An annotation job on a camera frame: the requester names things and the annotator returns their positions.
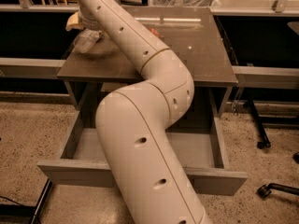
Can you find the black stand leg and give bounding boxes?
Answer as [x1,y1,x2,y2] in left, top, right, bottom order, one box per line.
[245,99,271,149]

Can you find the clear plastic water bottle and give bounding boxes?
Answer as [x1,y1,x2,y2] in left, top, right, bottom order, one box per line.
[74,29,102,53]

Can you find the red soda can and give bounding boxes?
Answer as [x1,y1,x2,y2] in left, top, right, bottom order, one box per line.
[149,28,159,37]

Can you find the grey cabinet with dark top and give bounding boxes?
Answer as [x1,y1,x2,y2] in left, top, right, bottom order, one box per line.
[58,7,236,124]

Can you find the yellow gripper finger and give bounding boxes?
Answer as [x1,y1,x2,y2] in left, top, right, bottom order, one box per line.
[65,12,84,31]

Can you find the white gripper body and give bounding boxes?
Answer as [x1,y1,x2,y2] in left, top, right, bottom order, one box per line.
[78,7,104,31]

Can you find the black chair caster leg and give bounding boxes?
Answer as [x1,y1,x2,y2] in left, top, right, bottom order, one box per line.
[257,183,299,198]

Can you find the black floor frame bar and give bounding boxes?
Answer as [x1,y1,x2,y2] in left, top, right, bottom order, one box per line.
[0,179,52,224]

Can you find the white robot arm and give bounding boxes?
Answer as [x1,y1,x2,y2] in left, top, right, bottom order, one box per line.
[78,0,212,224]

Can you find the open grey top drawer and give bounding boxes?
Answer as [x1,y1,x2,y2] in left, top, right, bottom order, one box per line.
[37,111,247,196]

